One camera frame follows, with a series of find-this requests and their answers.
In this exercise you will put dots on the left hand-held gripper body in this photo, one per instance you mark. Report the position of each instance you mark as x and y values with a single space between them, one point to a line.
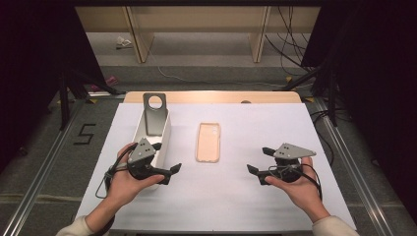
141 152

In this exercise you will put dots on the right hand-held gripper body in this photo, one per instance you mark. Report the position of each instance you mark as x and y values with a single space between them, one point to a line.
291 151

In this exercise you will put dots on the white plastic bin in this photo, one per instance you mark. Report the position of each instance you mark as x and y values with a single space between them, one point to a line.
164 137

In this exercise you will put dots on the beige phone case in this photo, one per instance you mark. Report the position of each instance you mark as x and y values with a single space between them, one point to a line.
208 144

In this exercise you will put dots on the person's left hand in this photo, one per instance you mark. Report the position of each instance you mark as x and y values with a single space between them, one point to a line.
123 187

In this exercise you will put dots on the person's right hand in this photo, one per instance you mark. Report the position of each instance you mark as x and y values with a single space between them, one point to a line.
301 193

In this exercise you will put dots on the white table sheet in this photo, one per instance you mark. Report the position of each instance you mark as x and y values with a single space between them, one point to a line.
246 203

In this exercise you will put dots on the black tripod stand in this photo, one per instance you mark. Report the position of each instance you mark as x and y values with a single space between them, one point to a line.
331 98
65 98

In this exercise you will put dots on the pink thing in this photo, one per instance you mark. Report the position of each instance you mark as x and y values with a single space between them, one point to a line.
111 80

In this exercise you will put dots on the crumpled white paper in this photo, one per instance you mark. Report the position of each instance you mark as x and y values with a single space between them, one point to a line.
123 42

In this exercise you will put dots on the black curtain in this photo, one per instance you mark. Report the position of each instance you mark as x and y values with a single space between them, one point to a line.
32 65
377 82

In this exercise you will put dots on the light wooden shelf unit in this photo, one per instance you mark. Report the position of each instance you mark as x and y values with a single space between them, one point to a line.
196 19

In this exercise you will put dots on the metal floor rail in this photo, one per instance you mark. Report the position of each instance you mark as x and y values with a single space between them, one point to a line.
39 187
354 170

